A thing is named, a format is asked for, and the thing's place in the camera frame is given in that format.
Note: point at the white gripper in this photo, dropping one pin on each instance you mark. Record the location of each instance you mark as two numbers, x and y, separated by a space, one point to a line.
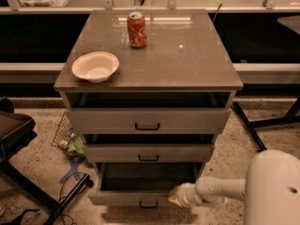
187 194

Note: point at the grey drawer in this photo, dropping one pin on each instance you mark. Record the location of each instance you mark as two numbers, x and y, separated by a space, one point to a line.
148 152
146 185
148 121

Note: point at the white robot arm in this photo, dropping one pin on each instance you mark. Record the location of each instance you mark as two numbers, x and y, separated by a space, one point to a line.
270 192

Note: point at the grey drawer cabinet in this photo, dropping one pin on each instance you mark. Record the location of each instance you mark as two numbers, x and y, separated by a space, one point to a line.
183 66

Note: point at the black stand base right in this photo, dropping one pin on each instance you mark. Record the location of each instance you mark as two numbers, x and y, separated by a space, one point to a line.
291 117

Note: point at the black stand base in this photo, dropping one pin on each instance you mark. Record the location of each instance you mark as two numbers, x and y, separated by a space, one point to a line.
291 117
56 207

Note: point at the white paper bowl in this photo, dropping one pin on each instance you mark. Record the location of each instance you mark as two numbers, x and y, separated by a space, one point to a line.
95 67

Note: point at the black stand base left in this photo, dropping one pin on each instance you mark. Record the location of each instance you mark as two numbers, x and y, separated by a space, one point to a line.
56 207

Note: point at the orange soda can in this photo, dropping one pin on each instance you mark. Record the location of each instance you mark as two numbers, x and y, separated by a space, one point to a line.
136 30

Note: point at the dark brown chair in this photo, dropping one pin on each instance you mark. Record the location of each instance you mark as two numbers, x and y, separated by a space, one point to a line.
16 130

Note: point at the wire mesh basket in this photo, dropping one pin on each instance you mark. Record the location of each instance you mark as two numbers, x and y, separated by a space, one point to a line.
63 133

